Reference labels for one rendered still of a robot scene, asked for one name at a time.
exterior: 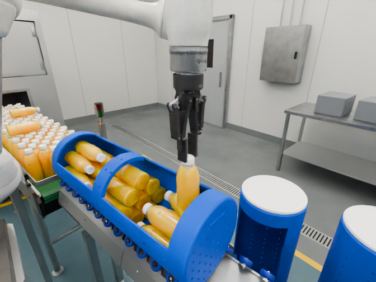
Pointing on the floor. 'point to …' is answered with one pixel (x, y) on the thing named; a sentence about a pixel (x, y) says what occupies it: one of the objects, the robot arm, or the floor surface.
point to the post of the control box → (31, 234)
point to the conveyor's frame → (38, 207)
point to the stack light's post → (103, 130)
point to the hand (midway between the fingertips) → (187, 147)
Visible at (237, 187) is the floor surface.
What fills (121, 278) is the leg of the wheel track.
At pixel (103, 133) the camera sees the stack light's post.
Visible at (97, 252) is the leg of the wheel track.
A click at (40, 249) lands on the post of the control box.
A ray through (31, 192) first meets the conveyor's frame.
